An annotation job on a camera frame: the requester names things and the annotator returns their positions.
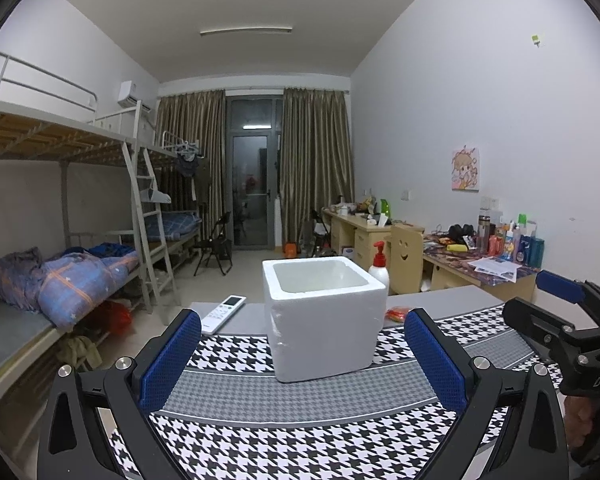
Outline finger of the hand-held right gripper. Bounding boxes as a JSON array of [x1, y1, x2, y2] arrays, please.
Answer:
[[536, 269, 600, 328], [502, 296, 583, 363]]

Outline glass balcony door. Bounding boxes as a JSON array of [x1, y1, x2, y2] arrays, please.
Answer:
[[225, 95, 285, 248]]

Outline person's right hand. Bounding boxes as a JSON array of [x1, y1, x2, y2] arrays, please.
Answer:
[[562, 395, 600, 453]]

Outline blue plaid quilt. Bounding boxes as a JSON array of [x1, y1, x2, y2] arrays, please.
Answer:
[[0, 242, 141, 331]]

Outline cartoon wall poster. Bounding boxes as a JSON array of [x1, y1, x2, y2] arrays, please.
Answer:
[[451, 145, 481, 192]]

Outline wooden chair with smiley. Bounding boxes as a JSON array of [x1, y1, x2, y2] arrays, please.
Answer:
[[390, 224, 425, 295]]

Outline wooden desk with patterned mat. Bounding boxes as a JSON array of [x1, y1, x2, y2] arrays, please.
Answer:
[[422, 232, 541, 295]]

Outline white remote control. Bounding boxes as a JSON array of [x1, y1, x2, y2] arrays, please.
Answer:
[[201, 295, 247, 336]]

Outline houndstooth tablecloth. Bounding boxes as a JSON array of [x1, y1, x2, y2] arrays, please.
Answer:
[[107, 300, 581, 480]]

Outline brown curtain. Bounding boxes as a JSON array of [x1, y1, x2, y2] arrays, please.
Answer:
[[279, 87, 355, 256], [155, 89, 227, 246]]

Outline printed paper sheets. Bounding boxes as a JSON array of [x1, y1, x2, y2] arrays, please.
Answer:
[[467, 256, 523, 281]]

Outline ceiling tube light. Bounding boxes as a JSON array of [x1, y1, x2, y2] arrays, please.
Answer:
[[200, 25, 293, 37]]

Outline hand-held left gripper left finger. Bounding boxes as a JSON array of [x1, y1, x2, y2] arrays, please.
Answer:
[[36, 309, 202, 480]]

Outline group of toiletry bottles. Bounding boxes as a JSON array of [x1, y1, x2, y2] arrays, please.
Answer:
[[476, 212, 546, 267]]

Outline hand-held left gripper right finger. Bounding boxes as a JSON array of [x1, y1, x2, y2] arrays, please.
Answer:
[[404, 309, 566, 480]]

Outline hanging dark clothes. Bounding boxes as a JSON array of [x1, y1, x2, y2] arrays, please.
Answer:
[[175, 142, 203, 178]]

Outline plain wooden desk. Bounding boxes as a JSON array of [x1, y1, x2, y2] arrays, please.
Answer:
[[322, 207, 426, 267]]

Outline white air conditioner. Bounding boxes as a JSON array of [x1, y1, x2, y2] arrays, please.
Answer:
[[117, 80, 153, 112]]

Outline white bunk ladder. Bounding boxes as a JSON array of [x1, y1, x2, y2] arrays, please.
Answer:
[[122, 140, 178, 313]]

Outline red bag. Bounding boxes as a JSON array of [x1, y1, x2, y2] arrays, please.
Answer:
[[102, 300, 133, 336]]

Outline black folding chair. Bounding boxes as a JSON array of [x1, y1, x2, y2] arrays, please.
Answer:
[[305, 209, 338, 258], [194, 211, 233, 277]]

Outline metal bunk bed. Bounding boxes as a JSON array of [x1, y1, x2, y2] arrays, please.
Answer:
[[0, 49, 206, 331]]

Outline desk clutter pile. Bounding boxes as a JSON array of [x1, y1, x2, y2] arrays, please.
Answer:
[[332, 195, 380, 218]]

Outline blue mattress sheet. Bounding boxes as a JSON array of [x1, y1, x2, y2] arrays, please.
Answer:
[[147, 210, 203, 241]]

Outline white pump lotion bottle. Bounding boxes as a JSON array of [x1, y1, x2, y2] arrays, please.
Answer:
[[367, 241, 390, 296]]

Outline khaki cloth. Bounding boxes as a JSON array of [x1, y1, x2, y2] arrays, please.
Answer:
[[57, 335, 103, 371]]

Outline white foam box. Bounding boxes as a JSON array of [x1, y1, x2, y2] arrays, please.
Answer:
[[261, 256, 387, 385]]

